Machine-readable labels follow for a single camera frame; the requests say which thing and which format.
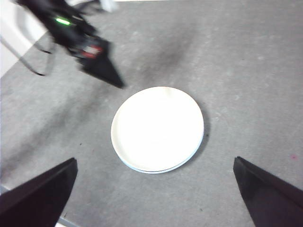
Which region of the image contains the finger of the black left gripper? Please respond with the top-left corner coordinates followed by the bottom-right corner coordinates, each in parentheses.
top-left (79, 44), bottom-right (125, 89)

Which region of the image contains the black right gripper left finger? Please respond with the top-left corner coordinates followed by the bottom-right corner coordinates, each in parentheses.
top-left (0, 157), bottom-right (79, 227)

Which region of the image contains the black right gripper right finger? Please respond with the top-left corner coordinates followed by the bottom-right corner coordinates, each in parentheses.
top-left (232, 156), bottom-right (303, 227)

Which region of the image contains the white plate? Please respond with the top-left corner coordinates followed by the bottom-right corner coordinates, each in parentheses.
top-left (110, 86), bottom-right (205, 173)

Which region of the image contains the white furniture leg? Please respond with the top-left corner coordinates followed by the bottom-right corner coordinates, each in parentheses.
top-left (98, 0), bottom-right (119, 13)

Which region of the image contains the grey metal chair frame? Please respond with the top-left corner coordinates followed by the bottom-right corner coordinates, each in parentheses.
top-left (0, 35), bottom-right (56, 77)

